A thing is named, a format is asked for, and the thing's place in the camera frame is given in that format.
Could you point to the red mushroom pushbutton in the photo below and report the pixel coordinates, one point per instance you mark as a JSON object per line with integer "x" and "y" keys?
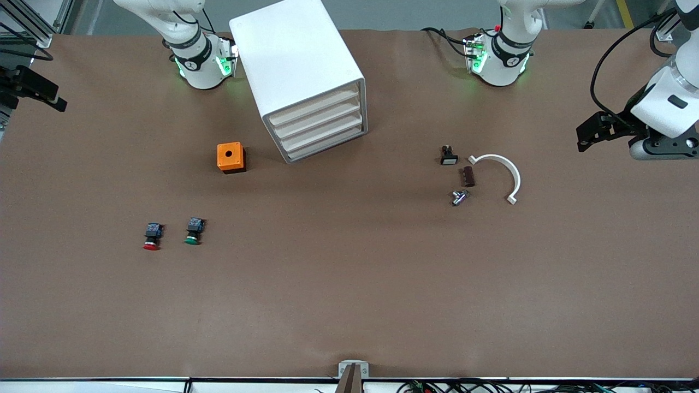
{"x": 152, "y": 236}

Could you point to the grey metal bracket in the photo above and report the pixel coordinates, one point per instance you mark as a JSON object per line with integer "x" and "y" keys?
{"x": 364, "y": 367}

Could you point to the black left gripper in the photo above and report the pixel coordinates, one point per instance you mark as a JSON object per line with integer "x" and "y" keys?
{"x": 629, "y": 111}

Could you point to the white drawer cabinet housing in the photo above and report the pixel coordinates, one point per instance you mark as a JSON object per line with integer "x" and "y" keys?
{"x": 295, "y": 54}

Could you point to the silver metal switch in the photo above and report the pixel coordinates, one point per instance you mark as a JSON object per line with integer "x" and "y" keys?
{"x": 458, "y": 198}

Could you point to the black white rectangular pushbutton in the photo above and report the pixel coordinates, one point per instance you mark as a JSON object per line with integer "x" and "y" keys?
{"x": 449, "y": 158}

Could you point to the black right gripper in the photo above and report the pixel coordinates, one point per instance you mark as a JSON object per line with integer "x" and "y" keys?
{"x": 16, "y": 81}

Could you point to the white plastic drawer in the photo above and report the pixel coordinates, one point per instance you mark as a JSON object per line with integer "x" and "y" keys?
{"x": 314, "y": 131}
{"x": 314, "y": 105}
{"x": 314, "y": 144}
{"x": 314, "y": 118}

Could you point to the aluminium profile frame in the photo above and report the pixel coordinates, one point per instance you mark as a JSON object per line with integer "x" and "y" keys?
{"x": 666, "y": 33}
{"x": 43, "y": 39}

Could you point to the white curved plastic bracket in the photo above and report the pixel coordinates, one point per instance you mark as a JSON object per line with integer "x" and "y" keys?
{"x": 494, "y": 158}

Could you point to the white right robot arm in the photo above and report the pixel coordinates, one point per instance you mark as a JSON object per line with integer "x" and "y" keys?
{"x": 199, "y": 65}

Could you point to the orange button enclosure box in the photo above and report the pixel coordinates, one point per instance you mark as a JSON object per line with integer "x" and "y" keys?
{"x": 229, "y": 155}

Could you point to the small brown block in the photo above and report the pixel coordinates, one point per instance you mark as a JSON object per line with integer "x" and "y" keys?
{"x": 468, "y": 177}

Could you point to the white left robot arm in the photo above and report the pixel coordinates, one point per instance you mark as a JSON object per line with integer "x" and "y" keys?
{"x": 502, "y": 71}

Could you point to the green mushroom pushbutton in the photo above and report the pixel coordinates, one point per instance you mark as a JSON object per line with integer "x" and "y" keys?
{"x": 193, "y": 232}

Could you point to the brown table mat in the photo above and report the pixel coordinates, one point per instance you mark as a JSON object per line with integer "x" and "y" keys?
{"x": 349, "y": 273}

